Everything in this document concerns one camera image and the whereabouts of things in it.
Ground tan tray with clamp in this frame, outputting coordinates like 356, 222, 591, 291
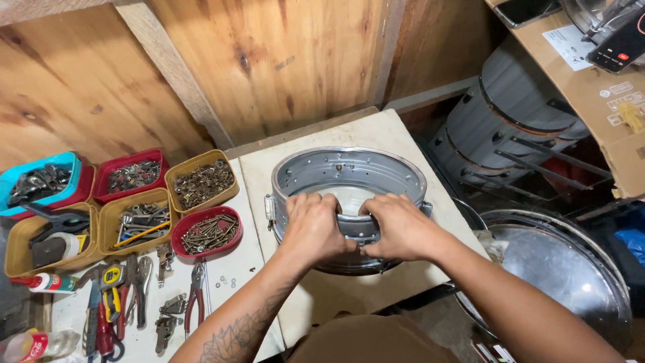
4, 202, 104, 278

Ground blue plastic bag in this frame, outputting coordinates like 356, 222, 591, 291
614, 226, 645, 268

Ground white glue tube red cap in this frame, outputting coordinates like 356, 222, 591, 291
9, 272, 81, 294

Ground shiny metal drum rim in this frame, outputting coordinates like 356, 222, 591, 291
561, 0, 645, 46

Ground red handled pliers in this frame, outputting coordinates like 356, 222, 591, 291
183, 261, 208, 340

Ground black smartphone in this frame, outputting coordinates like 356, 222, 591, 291
493, 0, 563, 29

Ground person's left hand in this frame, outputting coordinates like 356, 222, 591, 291
274, 193, 359, 268

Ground black phone on holder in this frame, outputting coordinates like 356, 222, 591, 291
587, 4, 645, 74

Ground clear bottle with red label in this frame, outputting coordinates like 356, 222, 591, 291
0, 328, 82, 363

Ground silver locking pliers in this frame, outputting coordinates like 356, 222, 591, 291
131, 255, 154, 330

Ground red tray of metal keys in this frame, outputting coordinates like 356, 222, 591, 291
93, 149, 170, 204

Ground brown cardboard box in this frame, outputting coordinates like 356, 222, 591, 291
485, 0, 645, 200

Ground black metal rack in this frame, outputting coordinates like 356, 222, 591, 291
461, 135, 613, 203

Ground blue handled tool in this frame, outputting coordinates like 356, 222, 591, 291
82, 280, 102, 360

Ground thin metal rod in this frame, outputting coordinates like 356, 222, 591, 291
202, 258, 213, 317

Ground red tray under blue tray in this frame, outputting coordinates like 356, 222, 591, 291
9, 160, 97, 221

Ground tan tray of wrenches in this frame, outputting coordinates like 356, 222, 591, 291
98, 188, 175, 256

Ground person's brown shirt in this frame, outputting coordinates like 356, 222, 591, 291
286, 313, 462, 363

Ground yellow tape measure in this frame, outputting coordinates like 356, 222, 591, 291
99, 263, 127, 292

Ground tan tray of brass nuts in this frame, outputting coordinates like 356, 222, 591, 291
164, 149, 241, 213

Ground red handled cutters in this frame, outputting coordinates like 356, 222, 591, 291
95, 301, 126, 363

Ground person's right hand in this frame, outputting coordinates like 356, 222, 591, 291
358, 193, 450, 262

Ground red oval bowl of screws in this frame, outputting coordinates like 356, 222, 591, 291
171, 205, 244, 259

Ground yellow utility knife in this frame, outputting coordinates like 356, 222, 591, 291
102, 287, 122, 324

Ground metal drum lug bracket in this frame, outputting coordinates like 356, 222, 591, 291
154, 315, 178, 354
156, 243, 175, 288
160, 294, 187, 317

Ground yellow pencil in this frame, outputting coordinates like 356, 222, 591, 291
113, 220, 171, 249

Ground black spring clamp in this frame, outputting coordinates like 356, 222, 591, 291
20, 201, 91, 248

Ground blue tray of metal parts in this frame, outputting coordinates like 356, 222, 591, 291
0, 152, 82, 218

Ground stack of grey drum shells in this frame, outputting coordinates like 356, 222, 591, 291
432, 34, 591, 188

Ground grey metal drum shell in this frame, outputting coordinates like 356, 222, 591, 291
265, 147, 433, 276

